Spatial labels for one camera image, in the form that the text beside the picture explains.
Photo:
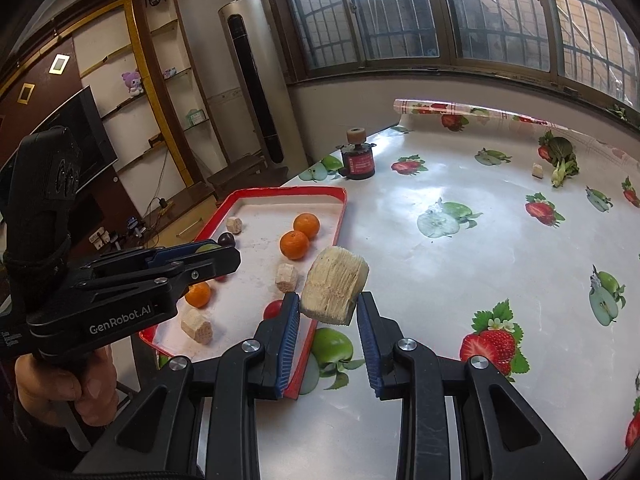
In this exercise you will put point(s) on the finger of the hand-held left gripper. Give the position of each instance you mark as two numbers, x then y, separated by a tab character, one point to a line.
215	262
172	255

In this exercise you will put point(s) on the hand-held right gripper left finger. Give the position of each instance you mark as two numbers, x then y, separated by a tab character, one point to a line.
287	355

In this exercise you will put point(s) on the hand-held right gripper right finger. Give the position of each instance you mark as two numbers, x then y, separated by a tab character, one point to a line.
370	355

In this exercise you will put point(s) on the green fruit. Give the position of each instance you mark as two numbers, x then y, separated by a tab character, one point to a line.
207	248

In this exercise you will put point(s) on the dark purple plum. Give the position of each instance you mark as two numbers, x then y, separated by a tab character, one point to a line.
227	239

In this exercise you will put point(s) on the small orange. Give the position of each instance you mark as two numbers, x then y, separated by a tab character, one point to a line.
306	225
198	295

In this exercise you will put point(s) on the medium sugarcane piece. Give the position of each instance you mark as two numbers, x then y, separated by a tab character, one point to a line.
286	277

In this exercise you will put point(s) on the red rimmed white tray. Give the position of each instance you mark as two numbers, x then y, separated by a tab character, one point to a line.
270	210

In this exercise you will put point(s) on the large sugarcane piece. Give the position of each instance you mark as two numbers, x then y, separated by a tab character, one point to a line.
334	285

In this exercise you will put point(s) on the large orange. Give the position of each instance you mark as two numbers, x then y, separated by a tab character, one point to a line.
293	245

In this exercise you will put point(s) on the person's left forearm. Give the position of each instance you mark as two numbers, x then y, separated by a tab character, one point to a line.
35	442

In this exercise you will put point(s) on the person's left hand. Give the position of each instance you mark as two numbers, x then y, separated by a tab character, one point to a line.
95	385

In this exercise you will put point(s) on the white power strip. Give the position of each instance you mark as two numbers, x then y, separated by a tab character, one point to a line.
100	237

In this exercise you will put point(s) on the black television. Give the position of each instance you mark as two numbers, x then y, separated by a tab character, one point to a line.
87	125

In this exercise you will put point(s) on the low wooden bench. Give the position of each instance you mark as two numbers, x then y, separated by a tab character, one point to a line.
235	172

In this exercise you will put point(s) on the small green box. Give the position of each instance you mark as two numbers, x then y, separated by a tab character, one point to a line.
196	117

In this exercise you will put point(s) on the purple plush toy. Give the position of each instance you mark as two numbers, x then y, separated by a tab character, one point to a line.
132	82

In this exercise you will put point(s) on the dark jar with red label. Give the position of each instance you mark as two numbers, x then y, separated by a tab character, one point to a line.
358	162

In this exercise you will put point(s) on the tower air conditioner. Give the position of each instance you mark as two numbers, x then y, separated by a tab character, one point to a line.
250	85

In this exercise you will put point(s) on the small pastel figurine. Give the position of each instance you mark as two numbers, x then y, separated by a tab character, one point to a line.
172	72

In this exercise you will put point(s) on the green bok choy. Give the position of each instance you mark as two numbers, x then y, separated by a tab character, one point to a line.
562	152

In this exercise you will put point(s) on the barred window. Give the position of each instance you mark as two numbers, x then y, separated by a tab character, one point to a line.
400	10

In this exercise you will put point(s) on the small green plant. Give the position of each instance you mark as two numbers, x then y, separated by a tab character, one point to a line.
620	111

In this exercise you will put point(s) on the yellow framed square wall panel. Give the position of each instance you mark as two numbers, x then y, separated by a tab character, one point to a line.
60	64
25	93

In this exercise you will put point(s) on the white wall shelf unit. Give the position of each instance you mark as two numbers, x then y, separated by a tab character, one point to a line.
125	125

